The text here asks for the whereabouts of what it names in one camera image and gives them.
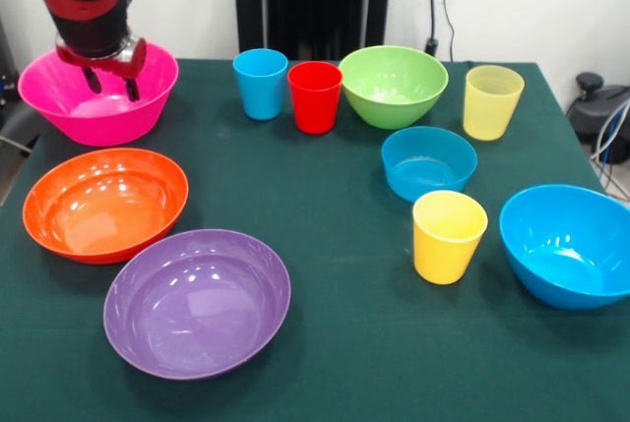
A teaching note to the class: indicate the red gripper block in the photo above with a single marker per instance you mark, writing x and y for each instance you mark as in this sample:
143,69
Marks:
130,63

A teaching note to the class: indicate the pink plastic bowl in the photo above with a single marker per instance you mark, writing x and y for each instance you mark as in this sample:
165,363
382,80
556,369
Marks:
98,122

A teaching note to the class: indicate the black floor device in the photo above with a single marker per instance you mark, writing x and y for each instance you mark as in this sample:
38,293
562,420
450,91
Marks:
7,73
590,112

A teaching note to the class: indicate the orange plastic bowl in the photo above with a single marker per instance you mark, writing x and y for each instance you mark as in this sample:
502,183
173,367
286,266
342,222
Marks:
106,205

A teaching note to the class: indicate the blue plastic cup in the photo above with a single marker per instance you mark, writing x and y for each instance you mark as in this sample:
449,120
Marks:
261,92

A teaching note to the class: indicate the red plastic cup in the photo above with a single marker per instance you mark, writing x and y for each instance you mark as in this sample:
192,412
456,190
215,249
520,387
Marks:
315,107

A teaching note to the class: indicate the dark green table cloth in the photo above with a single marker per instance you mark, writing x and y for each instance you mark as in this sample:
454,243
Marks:
320,186

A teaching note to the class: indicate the purple plastic bowl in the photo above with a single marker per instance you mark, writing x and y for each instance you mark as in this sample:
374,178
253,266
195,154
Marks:
197,304

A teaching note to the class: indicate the green plastic bowl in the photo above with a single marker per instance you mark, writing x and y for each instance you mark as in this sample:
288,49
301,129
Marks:
394,107

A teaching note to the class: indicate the small dark blue bowl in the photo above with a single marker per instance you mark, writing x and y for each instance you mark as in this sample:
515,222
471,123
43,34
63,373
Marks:
428,171

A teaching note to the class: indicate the yellow plastic cup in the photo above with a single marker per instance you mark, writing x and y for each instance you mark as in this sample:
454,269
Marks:
443,255

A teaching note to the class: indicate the translucent yellow-green plastic cup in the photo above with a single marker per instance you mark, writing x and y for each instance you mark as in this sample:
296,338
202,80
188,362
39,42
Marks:
489,112

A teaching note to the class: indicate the large light blue bowl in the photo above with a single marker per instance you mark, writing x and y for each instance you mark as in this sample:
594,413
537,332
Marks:
566,255

